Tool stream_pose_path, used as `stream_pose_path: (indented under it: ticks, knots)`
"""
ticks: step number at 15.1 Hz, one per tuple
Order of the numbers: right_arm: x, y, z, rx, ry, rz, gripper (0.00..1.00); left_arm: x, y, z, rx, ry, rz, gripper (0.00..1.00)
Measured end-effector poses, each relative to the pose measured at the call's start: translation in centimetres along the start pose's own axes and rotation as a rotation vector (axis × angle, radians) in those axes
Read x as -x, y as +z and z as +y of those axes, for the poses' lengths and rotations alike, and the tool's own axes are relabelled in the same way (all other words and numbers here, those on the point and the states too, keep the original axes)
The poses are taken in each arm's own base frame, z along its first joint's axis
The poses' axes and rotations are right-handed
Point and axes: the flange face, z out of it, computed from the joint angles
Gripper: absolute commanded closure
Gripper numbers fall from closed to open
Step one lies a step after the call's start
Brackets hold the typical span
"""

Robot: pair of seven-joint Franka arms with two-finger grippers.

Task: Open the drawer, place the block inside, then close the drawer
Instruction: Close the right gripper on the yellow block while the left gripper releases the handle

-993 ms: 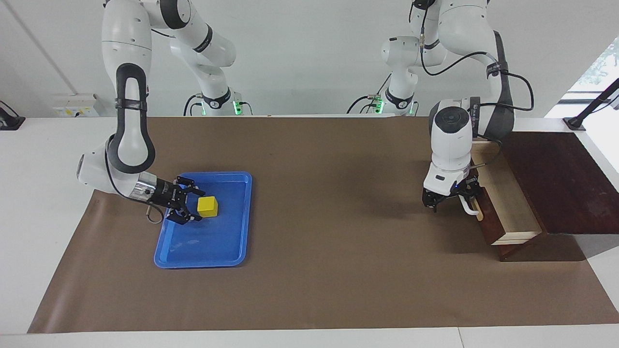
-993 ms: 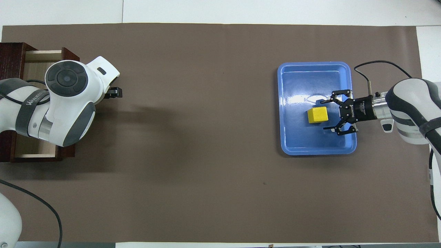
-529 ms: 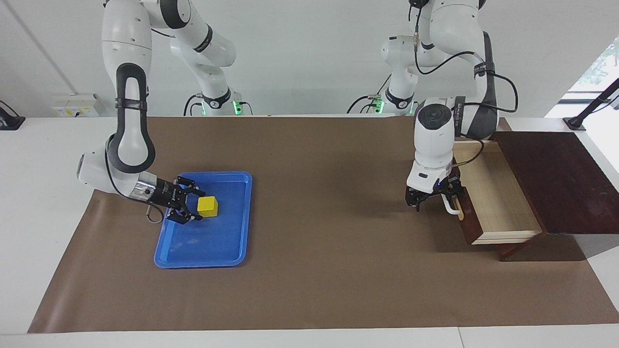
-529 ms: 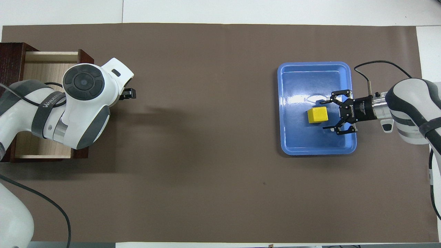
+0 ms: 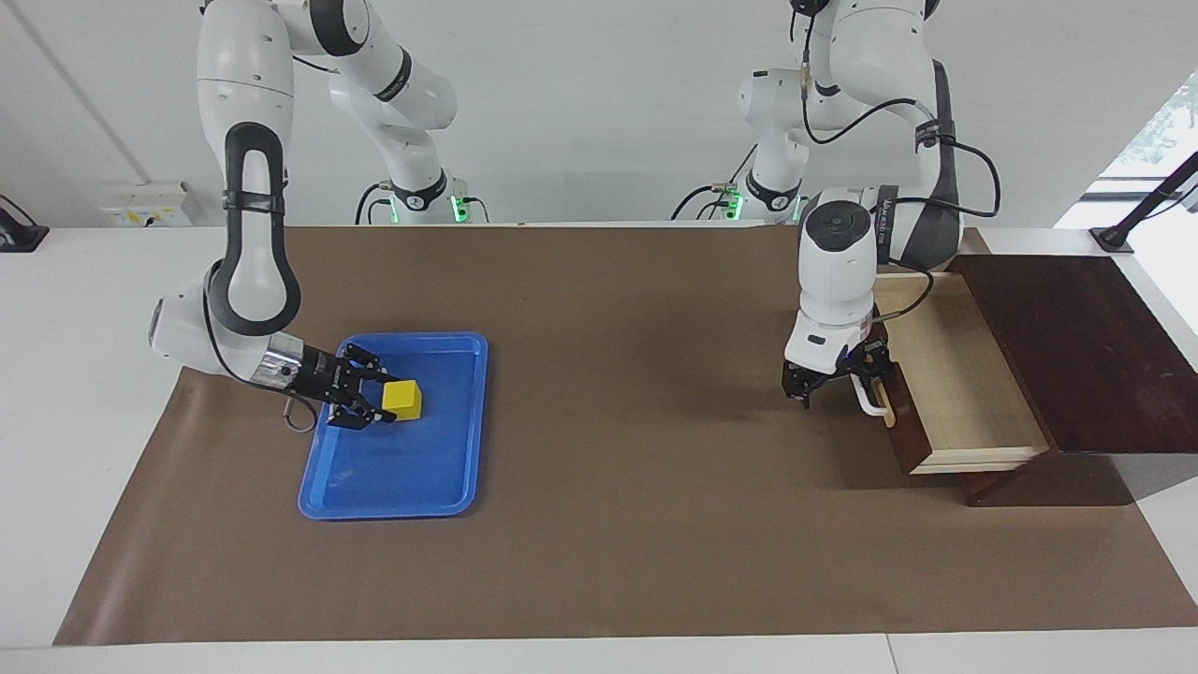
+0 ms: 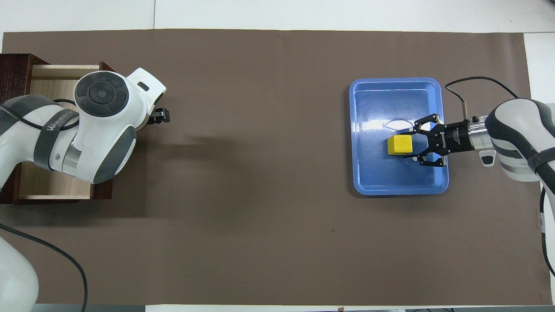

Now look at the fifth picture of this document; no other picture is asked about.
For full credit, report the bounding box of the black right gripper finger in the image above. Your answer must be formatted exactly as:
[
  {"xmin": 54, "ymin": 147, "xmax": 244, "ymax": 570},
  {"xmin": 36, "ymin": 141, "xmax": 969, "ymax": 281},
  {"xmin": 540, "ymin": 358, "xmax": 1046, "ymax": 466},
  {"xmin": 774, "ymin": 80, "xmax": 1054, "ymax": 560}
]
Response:
[
  {"xmin": 327, "ymin": 392, "xmax": 400, "ymax": 432},
  {"xmin": 336, "ymin": 342, "xmax": 388, "ymax": 382}
]

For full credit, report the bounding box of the white drawer handle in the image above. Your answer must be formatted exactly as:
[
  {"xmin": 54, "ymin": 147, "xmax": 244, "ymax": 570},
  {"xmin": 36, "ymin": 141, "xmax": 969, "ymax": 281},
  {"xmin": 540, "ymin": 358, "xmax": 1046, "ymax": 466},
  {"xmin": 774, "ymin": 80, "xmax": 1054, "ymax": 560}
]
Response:
[{"xmin": 853, "ymin": 373, "xmax": 893, "ymax": 418}]

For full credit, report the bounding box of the yellow block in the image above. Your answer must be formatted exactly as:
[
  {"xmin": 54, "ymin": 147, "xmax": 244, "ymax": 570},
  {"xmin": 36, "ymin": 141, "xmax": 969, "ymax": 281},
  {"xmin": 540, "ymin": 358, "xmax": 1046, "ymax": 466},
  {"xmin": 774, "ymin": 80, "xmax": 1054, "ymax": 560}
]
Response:
[{"xmin": 381, "ymin": 379, "xmax": 424, "ymax": 423}]

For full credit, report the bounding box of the blue plastic tray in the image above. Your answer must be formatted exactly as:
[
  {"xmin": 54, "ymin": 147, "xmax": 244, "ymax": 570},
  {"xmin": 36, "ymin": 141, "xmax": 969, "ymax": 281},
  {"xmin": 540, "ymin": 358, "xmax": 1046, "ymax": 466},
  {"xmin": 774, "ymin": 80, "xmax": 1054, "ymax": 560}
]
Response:
[{"xmin": 298, "ymin": 331, "xmax": 489, "ymax": 521}]

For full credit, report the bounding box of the dark wooden cabinet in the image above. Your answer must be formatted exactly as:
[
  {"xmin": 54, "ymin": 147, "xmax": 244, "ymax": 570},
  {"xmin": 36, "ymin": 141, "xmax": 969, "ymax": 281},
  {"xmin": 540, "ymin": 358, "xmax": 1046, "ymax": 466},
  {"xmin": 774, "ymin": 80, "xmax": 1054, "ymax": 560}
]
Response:
[{"xmin": 943, "ymin": 255, "xmax": 1198, "ymax": 507}]

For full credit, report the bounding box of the brown table mat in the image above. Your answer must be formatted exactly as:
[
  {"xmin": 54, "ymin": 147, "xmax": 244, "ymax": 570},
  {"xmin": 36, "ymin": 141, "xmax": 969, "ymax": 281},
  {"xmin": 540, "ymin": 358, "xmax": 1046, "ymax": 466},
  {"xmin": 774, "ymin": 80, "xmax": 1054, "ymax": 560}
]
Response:
[{"xmin": 53, "ymin": 225, "xmax": 1198, "ymax": 647}]

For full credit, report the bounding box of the black clamp stand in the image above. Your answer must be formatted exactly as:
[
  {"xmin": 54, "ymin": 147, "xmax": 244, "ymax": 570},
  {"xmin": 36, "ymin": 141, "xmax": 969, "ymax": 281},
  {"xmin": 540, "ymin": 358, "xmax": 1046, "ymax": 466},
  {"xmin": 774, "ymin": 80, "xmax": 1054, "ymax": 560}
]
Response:
[{"xmin": 1089, "ymin": 150, "xmax": 1198, "ymax": 255}]

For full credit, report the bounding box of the bright window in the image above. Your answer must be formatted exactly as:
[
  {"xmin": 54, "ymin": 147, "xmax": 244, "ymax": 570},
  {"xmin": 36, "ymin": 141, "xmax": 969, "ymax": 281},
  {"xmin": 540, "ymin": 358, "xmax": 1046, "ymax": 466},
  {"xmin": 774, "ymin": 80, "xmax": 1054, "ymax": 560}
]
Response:
[{"xmin": 1056, "ymin": 73, "xmax": 1198, "ymax": 231}]

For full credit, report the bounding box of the right arm gripper cable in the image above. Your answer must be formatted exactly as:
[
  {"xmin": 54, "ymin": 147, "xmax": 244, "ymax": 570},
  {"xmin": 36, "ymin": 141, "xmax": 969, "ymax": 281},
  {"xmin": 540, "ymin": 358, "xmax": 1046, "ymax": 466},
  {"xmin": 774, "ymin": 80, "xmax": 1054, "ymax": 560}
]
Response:
[{"xmin": 279, "ymin": 391, "xmax": 325, "ymax": 435}]

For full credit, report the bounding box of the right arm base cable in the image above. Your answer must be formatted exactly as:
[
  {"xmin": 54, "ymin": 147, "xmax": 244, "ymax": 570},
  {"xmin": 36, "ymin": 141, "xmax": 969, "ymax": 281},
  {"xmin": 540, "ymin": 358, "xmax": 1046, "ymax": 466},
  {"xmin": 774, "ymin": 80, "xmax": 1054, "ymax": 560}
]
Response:
[{"xmin": 353, "ymin": 180, "xmax": 396, "ymax": 227}]

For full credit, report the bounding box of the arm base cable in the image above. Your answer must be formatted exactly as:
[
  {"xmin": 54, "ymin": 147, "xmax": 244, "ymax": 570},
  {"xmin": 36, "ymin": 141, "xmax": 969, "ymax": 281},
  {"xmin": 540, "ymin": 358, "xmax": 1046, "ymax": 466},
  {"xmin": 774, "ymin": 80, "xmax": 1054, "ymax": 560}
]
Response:
[
  {"xmin": 669, "ymin": 140, "xmax": 761, "ymax": 223},
  {"xmin": 353, "ymin": 180, "xmax": 396, "ymax": 227}
]

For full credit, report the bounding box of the left arm base cable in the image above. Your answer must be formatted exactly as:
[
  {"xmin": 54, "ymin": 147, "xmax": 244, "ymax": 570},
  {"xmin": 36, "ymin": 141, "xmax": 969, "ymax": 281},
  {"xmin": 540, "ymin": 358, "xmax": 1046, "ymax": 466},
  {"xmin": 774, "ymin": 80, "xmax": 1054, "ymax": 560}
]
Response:
[{"xmin": 669, "ymin": 140, "xmax": 761, "ymax": 223}]

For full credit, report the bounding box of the white wall socket box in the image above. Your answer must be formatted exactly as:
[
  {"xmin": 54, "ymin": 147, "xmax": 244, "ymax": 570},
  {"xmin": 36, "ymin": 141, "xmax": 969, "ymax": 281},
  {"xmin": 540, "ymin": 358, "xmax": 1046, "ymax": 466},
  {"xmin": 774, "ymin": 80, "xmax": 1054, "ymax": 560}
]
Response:
[{"xmin": 101, "ymin": 181, "xmax": 194, "ymax": 228}]

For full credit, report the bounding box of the black desk mount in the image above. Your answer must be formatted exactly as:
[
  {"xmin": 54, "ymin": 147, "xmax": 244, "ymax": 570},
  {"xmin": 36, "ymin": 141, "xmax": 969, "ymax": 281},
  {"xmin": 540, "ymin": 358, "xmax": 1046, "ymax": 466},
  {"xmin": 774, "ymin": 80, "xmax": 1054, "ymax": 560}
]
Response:
[{"xmin": 0, "ymin": 194, "xmax": 51, "ymax": 254}]

